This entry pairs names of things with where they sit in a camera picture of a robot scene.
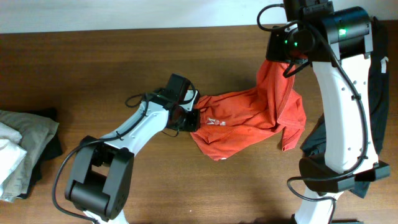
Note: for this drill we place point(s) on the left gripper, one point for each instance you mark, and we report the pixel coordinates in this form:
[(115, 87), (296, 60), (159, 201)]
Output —
[(193, 120)]

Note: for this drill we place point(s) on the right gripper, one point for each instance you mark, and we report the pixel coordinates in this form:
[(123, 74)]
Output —
[(278, 46)]

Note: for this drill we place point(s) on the red t-shirt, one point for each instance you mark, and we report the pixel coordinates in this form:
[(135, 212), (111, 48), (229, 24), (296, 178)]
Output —
[(236, 120)]

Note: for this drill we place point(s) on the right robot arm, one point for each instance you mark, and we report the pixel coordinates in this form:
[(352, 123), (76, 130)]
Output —
[(338, 46)]

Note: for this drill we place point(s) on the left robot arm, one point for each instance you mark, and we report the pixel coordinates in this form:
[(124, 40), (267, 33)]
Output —
[(100, 179)]

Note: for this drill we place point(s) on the black t-shirt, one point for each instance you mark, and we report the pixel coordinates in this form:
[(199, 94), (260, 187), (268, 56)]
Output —
[(376, 109)]

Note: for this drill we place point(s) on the black folded garment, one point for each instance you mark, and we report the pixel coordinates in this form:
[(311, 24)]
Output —
[(52, 150)]

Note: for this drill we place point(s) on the grey folded garment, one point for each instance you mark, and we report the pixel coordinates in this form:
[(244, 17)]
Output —
[(36, 132)]

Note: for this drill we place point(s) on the white folded garment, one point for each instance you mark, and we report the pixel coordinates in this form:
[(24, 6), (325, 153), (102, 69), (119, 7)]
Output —
[(11, 152)]

